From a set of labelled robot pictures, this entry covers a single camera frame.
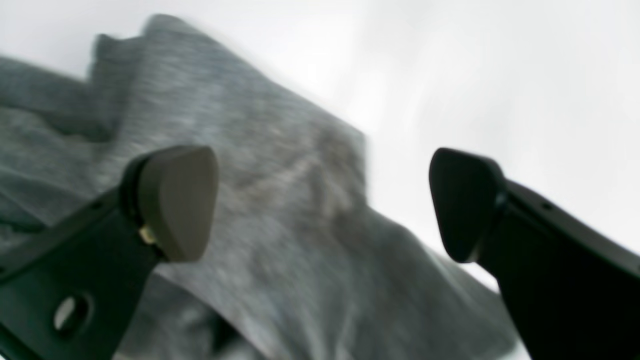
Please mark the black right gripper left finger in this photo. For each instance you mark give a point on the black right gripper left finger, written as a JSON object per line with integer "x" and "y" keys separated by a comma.
{"x": 71, "y": 292}

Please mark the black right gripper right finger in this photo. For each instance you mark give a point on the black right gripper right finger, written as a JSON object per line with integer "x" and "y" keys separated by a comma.
{"x": 571, "y": 293}

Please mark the grey t-shirt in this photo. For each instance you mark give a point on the grey t-shirt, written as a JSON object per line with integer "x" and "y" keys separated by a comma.
{"x": 299, "y": 267}

